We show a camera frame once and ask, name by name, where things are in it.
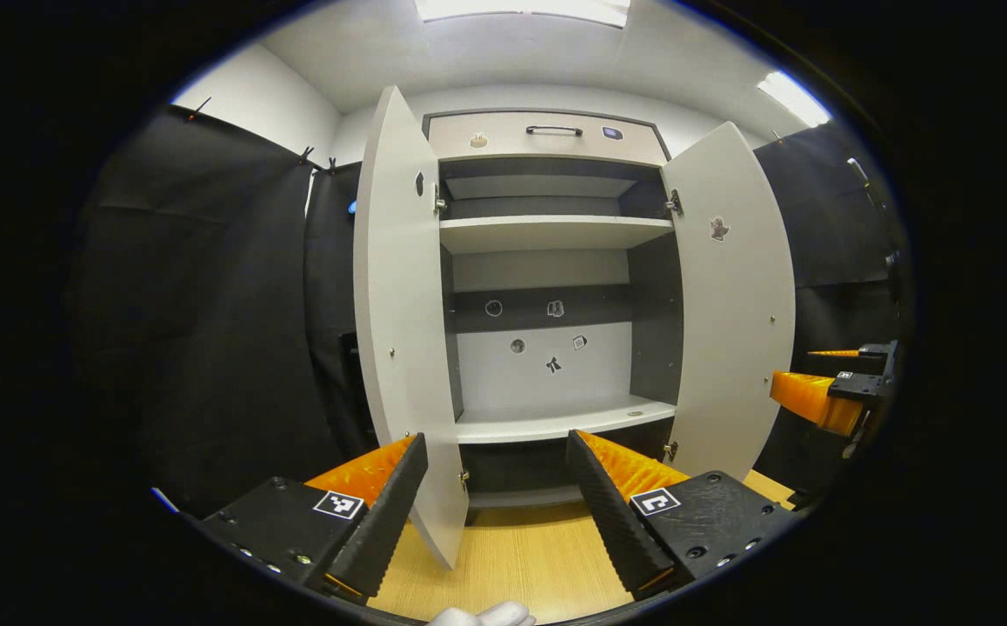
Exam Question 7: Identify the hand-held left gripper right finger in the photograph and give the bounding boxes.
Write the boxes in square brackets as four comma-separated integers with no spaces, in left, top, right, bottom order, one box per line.
[564,430,804,603]

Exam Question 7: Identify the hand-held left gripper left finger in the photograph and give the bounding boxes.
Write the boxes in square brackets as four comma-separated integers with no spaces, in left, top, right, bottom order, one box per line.
[199,433,429,603]

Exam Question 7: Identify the grey-sticker beige cabinet door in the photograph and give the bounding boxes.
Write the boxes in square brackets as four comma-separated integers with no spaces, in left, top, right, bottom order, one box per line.
[660,122,797,482]

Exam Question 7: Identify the beige double-door shoe cabinet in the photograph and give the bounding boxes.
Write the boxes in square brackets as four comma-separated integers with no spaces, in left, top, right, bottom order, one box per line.
[421,109,687,509]

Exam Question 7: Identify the checkered-sticker beige cabinet door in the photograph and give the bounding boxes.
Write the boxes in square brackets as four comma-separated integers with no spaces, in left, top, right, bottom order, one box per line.
[353,85,470,570]

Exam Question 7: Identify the white cabinet shelf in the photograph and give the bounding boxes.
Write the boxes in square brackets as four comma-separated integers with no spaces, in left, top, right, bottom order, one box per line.
[456,396,677,445]
[439,215,675,255]

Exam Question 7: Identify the beige cabinet drawer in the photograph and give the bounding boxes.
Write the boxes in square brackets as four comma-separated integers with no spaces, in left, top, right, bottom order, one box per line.
[427,113,670,168]

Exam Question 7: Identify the black backdrop cloth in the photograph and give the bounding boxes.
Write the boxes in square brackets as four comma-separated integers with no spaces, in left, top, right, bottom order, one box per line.
[69,104,904,523]

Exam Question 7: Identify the narrow ceiling light panel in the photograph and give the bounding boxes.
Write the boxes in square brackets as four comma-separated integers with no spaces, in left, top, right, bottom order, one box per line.
[757,70,833,130]

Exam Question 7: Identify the large ceiling light panel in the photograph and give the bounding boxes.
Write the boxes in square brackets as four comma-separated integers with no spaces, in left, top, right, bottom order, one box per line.
[414,0,632,29]

